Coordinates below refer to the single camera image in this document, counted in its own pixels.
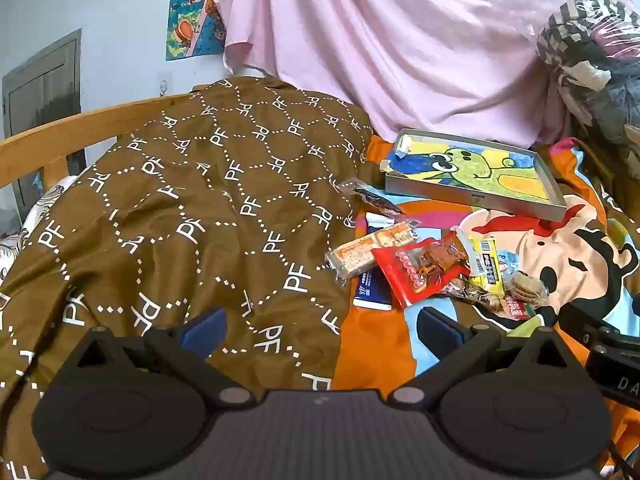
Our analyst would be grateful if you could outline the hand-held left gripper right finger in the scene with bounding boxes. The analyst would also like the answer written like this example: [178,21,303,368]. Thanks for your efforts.
[387,306,576,408]

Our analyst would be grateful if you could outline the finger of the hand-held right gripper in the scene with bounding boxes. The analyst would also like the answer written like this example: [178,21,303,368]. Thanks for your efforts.
[559,305,621,346]

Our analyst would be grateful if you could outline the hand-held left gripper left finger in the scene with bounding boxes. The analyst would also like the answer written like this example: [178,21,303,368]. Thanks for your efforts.
[65,308,256,408]

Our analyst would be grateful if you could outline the clear dark snack packet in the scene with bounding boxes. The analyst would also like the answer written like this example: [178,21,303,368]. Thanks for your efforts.
[442,280,506,316]

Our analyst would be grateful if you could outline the red snack packet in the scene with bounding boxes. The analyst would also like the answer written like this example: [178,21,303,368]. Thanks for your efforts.
[371,237,471,309]

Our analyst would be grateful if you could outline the clear cookie packet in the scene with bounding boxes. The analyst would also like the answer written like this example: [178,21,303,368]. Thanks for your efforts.
[502,270,548,321]

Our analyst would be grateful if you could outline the long dark blue packet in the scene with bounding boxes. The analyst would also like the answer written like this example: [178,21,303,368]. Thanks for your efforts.
[352,211,406,309]

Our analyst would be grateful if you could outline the yellow snack packet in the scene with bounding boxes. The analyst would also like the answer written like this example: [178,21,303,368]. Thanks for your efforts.
[452,227,511,298]

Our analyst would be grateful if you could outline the orange biscuit packet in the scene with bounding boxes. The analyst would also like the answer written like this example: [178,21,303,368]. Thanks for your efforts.
[325,222,418,288]

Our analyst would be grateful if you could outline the clear dried fish packet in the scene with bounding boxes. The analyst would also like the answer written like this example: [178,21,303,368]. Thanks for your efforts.
[337,177,421,231]

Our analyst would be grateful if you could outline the grey box with cartoon drawing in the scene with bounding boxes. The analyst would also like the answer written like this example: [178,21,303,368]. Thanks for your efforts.
[384,129,567,222]

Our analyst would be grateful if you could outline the colourful cartoon printed blanket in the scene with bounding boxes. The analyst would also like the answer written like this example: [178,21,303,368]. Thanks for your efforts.
[332,132,640,480]

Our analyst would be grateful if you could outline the brown patterned blanket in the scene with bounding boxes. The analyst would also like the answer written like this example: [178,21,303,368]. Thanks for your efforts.
[0,76,376,480]

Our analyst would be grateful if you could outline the white patterned sheet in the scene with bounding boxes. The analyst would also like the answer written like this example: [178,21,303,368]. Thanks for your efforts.
[0,180,66,281]

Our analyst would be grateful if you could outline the pink cloth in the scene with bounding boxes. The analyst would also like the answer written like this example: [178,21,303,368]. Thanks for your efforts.
[207,0,626,148]

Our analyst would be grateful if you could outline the grey panel door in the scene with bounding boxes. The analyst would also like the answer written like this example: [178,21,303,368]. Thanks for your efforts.
[2,29,82,216]

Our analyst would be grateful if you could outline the wooden bed frame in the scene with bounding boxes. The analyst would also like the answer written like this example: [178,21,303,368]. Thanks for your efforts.
[0,85,226,196]

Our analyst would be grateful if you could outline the cartoon wall poster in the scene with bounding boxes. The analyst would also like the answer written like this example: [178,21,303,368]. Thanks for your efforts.
[166,0,228,61]

